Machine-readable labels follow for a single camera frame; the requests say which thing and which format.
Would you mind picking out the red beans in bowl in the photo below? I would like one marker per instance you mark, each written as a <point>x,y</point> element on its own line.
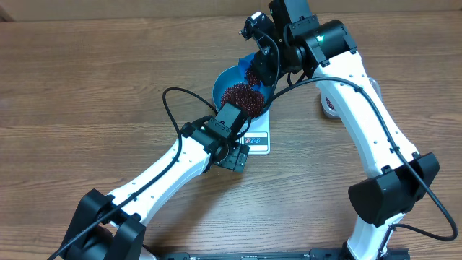
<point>244,96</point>

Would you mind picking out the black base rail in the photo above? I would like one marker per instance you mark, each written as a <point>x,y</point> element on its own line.
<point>313,254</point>

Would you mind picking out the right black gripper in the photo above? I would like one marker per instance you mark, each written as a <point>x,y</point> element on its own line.
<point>267,68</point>

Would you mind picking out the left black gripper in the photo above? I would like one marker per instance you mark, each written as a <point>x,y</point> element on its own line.
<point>237,157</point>

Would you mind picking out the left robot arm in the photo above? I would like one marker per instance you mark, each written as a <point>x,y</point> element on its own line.
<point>113,226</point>

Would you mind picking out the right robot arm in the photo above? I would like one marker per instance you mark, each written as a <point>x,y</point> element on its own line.
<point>290,40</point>

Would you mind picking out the white digital kitchen scale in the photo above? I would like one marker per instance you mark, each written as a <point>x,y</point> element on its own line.
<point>258,136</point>

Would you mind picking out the clear plastic food container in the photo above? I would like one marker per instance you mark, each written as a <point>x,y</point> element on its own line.
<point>329,109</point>

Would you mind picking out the blue metal bowl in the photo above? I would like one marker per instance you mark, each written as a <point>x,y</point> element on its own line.
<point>231,77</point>

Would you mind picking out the blue plastic measuring scoop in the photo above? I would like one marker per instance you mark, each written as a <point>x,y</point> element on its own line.
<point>244,69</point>

